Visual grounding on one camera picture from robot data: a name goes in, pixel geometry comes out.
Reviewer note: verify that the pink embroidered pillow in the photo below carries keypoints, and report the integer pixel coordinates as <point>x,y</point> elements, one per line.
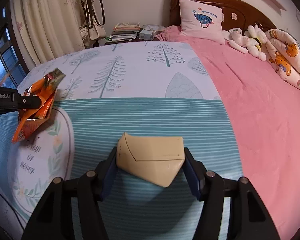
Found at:
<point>201,20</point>

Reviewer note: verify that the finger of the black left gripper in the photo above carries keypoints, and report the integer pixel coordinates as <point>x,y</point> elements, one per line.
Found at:
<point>28,102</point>

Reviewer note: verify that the white box on nightstand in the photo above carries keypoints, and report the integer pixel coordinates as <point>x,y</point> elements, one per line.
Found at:
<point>149,31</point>

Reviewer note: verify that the tree print bed sheet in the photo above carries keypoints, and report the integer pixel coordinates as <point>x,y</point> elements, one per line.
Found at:
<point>150,90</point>

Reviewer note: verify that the bear print rolled quilt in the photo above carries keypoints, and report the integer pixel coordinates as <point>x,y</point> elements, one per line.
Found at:
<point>284,53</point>

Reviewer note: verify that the pink blanket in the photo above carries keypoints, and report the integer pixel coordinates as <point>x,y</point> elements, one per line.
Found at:
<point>265,114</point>

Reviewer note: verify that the window metal grille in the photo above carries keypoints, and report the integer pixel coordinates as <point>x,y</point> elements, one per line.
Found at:
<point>12,65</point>

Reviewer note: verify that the hanging bags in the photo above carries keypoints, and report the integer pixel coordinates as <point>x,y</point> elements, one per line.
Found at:
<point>92,29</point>

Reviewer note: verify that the wooden nightstand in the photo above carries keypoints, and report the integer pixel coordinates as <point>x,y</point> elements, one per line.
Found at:
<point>125,41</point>

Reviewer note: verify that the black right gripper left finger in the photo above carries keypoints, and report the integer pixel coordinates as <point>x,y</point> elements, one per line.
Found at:
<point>93,187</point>

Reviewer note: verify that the stack of books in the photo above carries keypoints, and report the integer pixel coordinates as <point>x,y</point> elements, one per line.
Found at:
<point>124,32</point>

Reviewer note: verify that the dark wooden headboard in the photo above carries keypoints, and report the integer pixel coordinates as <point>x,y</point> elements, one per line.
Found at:
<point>237,13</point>

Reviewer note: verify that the red orange snack wrapper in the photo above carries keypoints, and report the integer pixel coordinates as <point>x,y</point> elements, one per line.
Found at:
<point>31,119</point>

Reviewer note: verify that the cream curtain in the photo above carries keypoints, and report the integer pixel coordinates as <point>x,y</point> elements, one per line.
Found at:
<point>48,28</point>

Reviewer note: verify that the white plush bunny toy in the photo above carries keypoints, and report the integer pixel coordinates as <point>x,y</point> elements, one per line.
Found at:
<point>250,42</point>

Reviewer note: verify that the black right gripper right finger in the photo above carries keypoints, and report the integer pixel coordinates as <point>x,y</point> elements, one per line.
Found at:
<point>207,187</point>

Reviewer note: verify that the beige paper box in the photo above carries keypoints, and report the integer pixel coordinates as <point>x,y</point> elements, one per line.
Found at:
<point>154,159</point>

